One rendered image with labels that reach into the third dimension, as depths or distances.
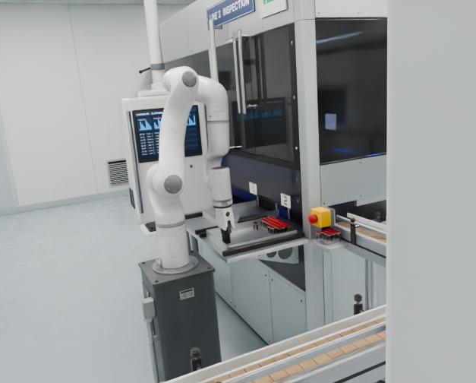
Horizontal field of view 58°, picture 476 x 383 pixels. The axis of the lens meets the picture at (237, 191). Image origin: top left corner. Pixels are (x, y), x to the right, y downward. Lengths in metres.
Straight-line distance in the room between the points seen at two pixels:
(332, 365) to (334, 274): 1.07
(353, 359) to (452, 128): 0.89
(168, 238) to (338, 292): 0.88
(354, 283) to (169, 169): 1.08
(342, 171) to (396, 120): 1.70
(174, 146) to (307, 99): 0.59
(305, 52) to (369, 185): 0.69
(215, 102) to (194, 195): 1.11
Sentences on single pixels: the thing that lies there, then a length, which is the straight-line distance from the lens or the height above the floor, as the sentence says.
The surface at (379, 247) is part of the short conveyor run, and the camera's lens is 1.77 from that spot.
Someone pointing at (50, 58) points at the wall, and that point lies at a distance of 7.12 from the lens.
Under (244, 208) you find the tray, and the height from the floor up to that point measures 0.88.
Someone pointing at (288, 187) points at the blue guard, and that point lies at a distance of 2.02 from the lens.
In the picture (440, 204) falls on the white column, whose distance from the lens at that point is 0.26.
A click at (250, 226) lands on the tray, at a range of 2.14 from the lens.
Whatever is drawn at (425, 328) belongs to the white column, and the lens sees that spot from 0.29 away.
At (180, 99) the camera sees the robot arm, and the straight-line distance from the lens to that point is 1.64.
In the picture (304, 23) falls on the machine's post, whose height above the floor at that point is 1.79.
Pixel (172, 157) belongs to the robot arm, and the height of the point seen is 1.32.
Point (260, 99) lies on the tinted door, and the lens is 2.18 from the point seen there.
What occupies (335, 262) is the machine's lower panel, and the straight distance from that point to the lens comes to 2.08.
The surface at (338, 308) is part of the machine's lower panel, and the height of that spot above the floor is 0.50.
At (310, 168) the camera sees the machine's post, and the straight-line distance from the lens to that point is 1.87.
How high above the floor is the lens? 1.55
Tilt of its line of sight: 13 degrees down
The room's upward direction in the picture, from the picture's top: 4 degrees counter-clockwise
